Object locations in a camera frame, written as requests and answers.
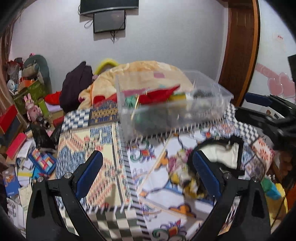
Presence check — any colourful floral scrunchie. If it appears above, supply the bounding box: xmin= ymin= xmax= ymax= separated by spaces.
xmin=168 ymin=149 xmax=207 ymax=199

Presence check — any red velvet pouch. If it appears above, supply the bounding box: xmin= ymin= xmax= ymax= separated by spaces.
xmin=138 ymin=85 xmax=180 ymax=105

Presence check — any yellow green sponge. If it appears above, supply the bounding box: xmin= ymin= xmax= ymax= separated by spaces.
xmin=168 ymin=92 xmax=187 ymax=101

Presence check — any colourful striped box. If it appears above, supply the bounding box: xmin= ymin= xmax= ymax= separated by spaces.
xmin=28 ymin=149 xmax=57 ymax=176

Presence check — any brown wooden door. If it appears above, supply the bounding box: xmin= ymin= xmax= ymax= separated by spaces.
xmin=219 ymin=1 xmax=260 ymax=106

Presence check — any patterned patchwork tablecloth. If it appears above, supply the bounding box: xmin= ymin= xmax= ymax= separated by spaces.
xmin=56 ymin=105 xmax=274 ymax=240

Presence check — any red book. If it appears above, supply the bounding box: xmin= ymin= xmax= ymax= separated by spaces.
xmin=6 ymin=133 xmax=27 ymax=160

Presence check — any pink rabbit toy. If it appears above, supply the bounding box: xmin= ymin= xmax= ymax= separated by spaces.
xmin=23 ymin=93 xmax=43 ymax=122

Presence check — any green knitted cloth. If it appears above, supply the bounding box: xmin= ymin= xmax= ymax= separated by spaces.
xmin=125 ymin=95 xmax=158 ymax=132

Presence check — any clear plastic box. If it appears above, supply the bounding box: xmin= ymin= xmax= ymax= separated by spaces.
xmin=116 ymin=71 xmax=233 ymax=142

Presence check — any dark purple clothing pile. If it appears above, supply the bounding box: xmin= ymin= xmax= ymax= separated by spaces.
xmin=59 ymin=61 xmax=93 ymax=113

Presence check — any green cardboard box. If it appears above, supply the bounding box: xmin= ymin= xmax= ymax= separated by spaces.
xmin=13 ymin=81 xmax=48 ymax=113

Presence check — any peach fleece blanket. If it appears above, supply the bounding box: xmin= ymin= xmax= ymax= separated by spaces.
xmin=78 ymin=61 xmax=193 ymax=110

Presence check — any yellow plush hoop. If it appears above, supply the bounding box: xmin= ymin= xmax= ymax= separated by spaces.
xmin=94 ymin=58 xmax=119 ymax=75

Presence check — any grey green plush toy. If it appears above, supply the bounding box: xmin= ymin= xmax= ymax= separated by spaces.
xmin=22 ymin=55 xmax=52 ymax=93

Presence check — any pink heart wall sticker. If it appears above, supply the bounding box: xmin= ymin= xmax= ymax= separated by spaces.
xmin=255 ymin=63 xmax=295 ymax=99

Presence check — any small black wall monitor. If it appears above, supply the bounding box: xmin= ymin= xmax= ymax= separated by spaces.
xmin=93 ymin=10 xmax=126 ymax=34

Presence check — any black wall television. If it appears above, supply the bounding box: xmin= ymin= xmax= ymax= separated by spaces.
xmin=80 ymin=0 xmax=139 ymax=15

